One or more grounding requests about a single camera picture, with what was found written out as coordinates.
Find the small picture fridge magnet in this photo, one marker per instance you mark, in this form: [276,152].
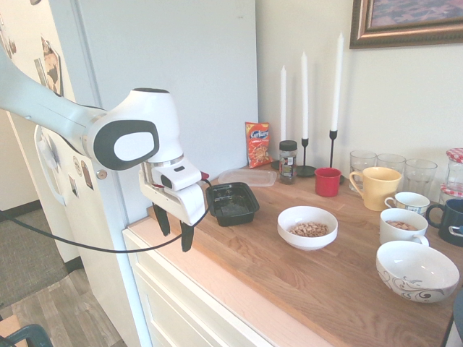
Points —
[73,186]

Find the black lidded spice jar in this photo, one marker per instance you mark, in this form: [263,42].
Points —
[288,166]

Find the tall jar red checkered lid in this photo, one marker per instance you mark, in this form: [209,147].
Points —
[455,170]

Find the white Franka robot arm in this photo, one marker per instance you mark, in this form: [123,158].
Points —
[54,108]

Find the low jar red checkered lid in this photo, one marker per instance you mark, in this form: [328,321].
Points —
[452,191]

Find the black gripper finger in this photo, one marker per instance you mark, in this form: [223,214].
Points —
[162,222]
[187,238]

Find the small white patterned cup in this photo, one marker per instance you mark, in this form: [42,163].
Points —
[412,204]

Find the black candle holder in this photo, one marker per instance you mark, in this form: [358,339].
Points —
[333,148]
[306,170]

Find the dark teal chair frame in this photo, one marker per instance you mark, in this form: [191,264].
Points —
[32,334]

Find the yellow mug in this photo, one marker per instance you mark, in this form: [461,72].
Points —
[380,189]

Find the clear drinking glass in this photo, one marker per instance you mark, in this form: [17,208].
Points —
[361,160]
[421,179]
[391,162]

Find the framed wall picture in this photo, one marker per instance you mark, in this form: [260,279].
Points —
[408,21]

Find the medium white taper candle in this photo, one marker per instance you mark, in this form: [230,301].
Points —
[304,97]

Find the large photo fridge magnet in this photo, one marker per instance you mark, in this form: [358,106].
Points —
[52,68]

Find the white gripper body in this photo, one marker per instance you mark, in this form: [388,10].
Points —
[188,204]

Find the large white mug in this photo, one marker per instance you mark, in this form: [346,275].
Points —
[398,236]

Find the white drawer cabinet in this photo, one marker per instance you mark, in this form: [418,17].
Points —
[173,307]

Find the black plastic food container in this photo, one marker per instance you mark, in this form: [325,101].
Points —
[231,209]

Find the red snack bag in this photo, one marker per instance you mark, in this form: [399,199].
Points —
[258,146]

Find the round badge fridge magnet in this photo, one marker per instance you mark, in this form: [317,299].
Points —
[77,166]

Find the plain white bowl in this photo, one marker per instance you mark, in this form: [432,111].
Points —
[307,242]

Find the white bowl swirl pattern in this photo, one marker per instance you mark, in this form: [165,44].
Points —
[416,278]

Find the tall white taper candle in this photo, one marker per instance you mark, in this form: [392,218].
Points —
[336,83]

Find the grey floor rug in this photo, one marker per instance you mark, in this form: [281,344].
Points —
[25,260]

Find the dark wok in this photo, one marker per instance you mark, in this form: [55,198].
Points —
[459,307]

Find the clear plastic container lid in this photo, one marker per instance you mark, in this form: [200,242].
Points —
[249,178]

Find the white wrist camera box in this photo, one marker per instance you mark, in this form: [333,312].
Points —
[177,175]

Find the short white taper candle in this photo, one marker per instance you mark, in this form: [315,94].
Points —
[283,105]

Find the dark blue mug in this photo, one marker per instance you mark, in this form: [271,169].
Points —
[448,217]

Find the red cup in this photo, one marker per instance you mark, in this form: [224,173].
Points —
[327,182]

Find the brown tag fridge magnet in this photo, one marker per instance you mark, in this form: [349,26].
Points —
[87,177]

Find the cereal in white mug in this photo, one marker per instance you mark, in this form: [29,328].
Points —
[401,226]

